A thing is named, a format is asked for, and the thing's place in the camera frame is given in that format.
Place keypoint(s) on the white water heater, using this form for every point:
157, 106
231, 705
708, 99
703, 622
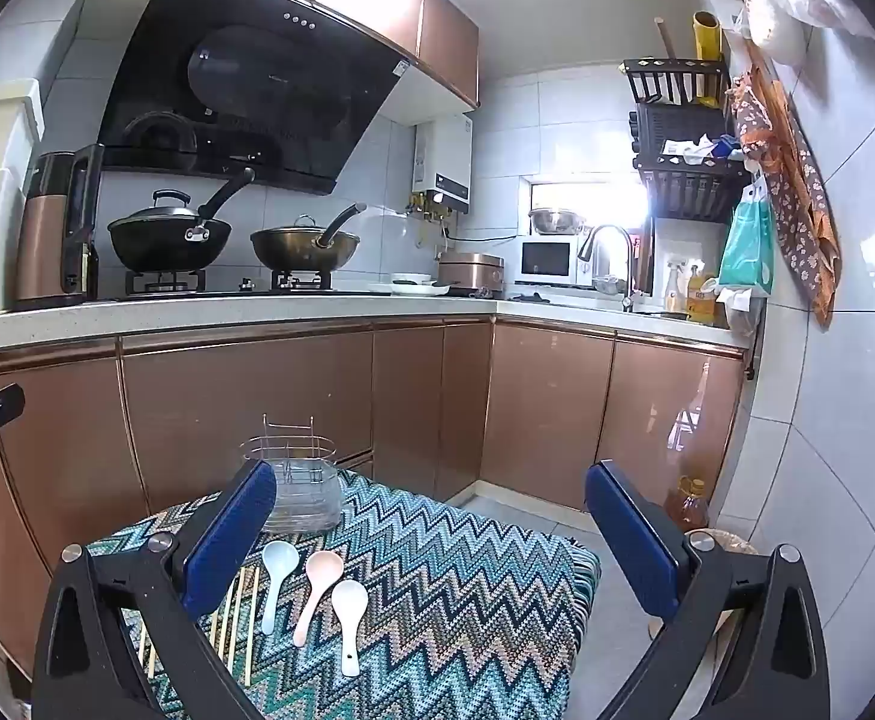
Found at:
445, 165

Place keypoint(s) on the brass wok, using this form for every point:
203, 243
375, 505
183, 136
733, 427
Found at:
295, 247

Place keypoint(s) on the yellow bottle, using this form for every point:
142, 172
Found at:
696, 296

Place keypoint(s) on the zigzag patterned cloth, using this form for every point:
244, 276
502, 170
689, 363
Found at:
445, 600

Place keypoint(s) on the pink spoon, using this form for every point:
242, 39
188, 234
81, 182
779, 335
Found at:
323, 568

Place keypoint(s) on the metal faucet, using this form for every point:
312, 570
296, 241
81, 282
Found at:
617, 231

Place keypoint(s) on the copper thermos kettle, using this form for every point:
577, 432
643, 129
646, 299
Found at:
44, 240

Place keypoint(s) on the yellow roll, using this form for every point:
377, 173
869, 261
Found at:
707, 52

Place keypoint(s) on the amber oil bottle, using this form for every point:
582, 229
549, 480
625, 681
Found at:
688, 506

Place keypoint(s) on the white dish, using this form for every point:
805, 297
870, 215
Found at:
418, 285

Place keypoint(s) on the light blue spoon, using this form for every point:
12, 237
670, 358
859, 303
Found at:
278, 559

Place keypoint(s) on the black gas stove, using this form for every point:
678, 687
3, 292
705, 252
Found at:
220, 286

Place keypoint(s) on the metal bowl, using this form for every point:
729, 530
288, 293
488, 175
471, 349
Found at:
556, 221

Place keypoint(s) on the brown floral apron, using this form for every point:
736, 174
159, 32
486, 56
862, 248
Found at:
797, 195

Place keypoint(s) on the copper rice cooker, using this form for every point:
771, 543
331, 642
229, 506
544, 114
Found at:
471, 274

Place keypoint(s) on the teal bag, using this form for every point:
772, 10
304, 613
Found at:
748, 247

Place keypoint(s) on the wooden rolling pin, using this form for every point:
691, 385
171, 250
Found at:
665, 37

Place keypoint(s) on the black range hood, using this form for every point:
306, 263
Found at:
257, 90

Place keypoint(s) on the clear spray bottle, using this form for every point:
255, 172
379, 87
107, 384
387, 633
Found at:
676, 292

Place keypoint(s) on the white microwave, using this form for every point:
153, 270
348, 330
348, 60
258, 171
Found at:
550, 261

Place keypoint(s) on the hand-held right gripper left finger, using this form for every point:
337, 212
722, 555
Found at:
227, 532

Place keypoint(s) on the black wok with lid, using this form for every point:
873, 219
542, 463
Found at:
160, 240

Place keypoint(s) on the black wall dish rack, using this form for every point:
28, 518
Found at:
677, 187

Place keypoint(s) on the white spoon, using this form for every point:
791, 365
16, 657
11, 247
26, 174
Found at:
349, 600

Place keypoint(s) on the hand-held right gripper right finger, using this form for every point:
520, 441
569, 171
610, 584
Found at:
632, 540

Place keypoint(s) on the copper lower cabinets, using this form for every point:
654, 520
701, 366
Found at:
542, 405

